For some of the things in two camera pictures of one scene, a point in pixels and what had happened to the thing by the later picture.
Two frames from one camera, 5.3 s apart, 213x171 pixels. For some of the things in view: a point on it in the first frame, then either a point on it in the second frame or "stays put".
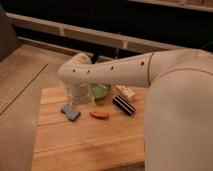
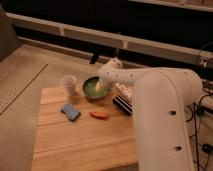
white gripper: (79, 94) → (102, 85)
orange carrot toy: (99, 115) stays put
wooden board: (63, 143) stays put
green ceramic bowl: (100, 90) stays put
